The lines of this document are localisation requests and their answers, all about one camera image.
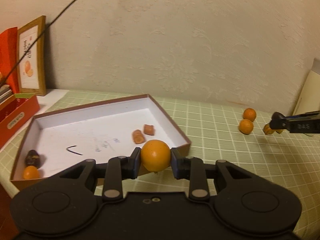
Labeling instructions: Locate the red open gift box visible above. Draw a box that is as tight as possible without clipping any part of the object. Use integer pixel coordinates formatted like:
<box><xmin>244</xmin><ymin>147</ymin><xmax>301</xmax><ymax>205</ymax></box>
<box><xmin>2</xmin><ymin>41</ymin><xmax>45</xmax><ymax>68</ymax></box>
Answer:
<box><xmin>0</xmin><ymin>93</ymin><xmax>40</xmax><ymax>147</ymax></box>

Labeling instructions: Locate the wooden picture frame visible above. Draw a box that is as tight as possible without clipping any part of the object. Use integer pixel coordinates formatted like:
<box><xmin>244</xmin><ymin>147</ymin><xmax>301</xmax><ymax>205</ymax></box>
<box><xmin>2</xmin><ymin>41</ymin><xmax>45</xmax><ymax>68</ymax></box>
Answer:
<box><xmin>17</xmin><ymin>15</ymin><xmax>47</xmax><ymax>96</ymax></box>

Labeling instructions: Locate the orange dried fruit piece back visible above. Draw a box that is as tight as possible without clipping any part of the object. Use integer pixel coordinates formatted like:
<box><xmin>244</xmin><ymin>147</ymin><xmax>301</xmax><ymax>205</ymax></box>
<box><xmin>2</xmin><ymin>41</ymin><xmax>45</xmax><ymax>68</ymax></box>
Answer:
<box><xmin>263</xmin><ymin>124</ymin><xmax>283</xmax><ymax>135</ymax></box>

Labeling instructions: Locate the black power cable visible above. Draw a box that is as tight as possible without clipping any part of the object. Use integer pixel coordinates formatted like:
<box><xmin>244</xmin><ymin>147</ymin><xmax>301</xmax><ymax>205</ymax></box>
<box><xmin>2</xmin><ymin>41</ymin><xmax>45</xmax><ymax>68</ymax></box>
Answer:
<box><xmin>0</xmin><ymin>0</ymin><xmax>102</xmax><ymax>83</ymax></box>

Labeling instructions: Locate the orange dried fruit piece front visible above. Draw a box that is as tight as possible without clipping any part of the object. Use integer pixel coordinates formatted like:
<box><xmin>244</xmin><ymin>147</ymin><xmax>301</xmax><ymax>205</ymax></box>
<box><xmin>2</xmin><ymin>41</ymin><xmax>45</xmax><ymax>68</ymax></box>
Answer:
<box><xmin>143</xmin><ymin>124</ymin><xmax>155</xmax><ymax>136</ymax></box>

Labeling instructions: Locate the dark wrinkled fruit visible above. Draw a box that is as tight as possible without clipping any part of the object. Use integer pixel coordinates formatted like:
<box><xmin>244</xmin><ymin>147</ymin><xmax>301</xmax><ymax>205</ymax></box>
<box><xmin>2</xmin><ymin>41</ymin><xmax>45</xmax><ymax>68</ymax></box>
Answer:
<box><xmin>24</xmin><ymin>150</ymin><xmax>41</xmax><ymax>168</ymax></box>

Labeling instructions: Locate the orange dried fruit piece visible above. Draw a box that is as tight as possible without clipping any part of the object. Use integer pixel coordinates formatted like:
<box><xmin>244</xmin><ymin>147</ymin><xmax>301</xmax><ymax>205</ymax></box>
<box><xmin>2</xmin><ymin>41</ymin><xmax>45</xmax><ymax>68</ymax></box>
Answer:
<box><xmin>143</xmin><ymin>124</ymin><xmax>155</xmax><ymax>136</ymax></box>
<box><xmin>263</xmin><ymin>124</ymin><xmax>283</xmax><ymax>135</ymax></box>
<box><xmin>132</xmin><ymin>129</ymin><xmax>145</xmax><ymax>144</ymax></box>

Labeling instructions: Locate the red paper bag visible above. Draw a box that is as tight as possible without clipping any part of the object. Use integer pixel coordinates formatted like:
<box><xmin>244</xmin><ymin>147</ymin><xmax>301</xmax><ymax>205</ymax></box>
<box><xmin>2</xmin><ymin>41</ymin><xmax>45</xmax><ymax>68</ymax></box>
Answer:
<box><xmin>0</xmin><ymin>27</ymin><xmax>19</xmax><ymax>94</ymax></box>

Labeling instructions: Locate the white side cabinet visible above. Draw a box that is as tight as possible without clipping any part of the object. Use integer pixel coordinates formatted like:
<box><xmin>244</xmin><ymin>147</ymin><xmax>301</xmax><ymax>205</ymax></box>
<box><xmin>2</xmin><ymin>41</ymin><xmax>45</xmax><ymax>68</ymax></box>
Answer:
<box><xmin>1</xmin><ymin>89</ymin><xmax>69</xmax><ymax>150</ymax></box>

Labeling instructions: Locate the orange kumquat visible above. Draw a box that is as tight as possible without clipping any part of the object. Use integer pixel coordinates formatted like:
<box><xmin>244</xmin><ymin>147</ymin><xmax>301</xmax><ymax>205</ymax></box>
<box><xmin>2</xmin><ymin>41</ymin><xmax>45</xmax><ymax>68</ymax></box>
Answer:
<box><xmin>242</xmin><ymin>108</ymin><xmax>257</xmax><ymax>122</ymax></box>
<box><xmin>140</xmin><ymin>140</ymin><xmax>171</xmax><ymax>172</ymax></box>
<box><xmin>238</xmin><ymin>119</ymin><xmax>254</xmax><ymax>135</ymax></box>
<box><xmin>23</xmin><ymin>166</ymin><xmax>40</xmax><ymax>180</ymax></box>

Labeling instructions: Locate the brown white cardboard tray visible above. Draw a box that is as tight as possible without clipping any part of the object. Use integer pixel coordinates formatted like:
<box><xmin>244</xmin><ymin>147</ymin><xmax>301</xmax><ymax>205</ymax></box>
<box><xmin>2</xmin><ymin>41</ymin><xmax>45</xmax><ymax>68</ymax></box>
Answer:
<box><xmin>10</xmin><ymin>94</ymin><xmax>191</xmax><ymax>190</ymax></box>

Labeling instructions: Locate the orange kumquat back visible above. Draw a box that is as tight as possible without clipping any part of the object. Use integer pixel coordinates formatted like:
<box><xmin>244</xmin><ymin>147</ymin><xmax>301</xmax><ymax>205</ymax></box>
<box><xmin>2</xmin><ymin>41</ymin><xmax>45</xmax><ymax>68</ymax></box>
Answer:
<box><xmin>242</xmin><ymin>108</ymin><xmax>257</xmax><ymax>122</ymax></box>

